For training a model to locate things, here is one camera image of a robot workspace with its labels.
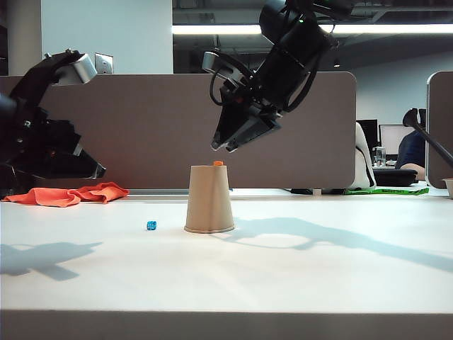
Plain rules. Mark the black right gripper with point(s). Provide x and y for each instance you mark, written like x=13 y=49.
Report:
x=251 y=95

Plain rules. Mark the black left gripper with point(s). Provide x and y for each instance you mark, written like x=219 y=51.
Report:
x=42 y=141

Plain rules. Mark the orange die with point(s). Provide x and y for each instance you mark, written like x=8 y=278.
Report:
x=217 y=163

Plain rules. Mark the blue translucent die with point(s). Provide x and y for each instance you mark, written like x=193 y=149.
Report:
x=151 y=225

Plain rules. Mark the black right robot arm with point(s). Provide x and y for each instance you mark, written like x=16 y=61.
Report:
x=297 y=46

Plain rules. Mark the brown paper cup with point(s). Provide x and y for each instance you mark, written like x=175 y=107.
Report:
x=209 y=202

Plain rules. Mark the orange cloth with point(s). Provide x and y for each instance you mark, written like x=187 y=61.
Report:
x=53 y=196

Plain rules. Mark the wide brown desk partition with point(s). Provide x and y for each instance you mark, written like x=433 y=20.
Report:
x=148 y=134

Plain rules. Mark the white partition foot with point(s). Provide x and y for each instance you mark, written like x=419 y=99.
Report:
x=317 y=192

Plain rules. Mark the long ceiling light strip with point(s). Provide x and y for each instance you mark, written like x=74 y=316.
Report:
x=219 y=29

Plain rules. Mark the clear water bottle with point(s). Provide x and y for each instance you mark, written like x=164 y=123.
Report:
x=379 y=157

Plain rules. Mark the computer monitor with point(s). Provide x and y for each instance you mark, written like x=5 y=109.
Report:
x=391 y=138

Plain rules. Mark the green tape strip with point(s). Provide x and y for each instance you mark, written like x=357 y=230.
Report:
x=385 y=191

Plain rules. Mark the black zippered case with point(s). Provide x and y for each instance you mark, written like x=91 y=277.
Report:
x=396 y=177

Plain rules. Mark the seated person in background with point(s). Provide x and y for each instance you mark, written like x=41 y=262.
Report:
x=410 y=152

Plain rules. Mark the narrow brown desk partition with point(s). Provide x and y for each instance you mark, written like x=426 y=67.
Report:
x=440 y=141

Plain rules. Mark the small beige paper bowl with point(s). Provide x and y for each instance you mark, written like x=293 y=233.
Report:
x=448 y=187

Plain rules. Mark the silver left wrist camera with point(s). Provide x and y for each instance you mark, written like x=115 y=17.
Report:
x=79 y=69

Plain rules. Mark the silver wall outlet plate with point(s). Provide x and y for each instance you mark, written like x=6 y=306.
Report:
x=103 y=63

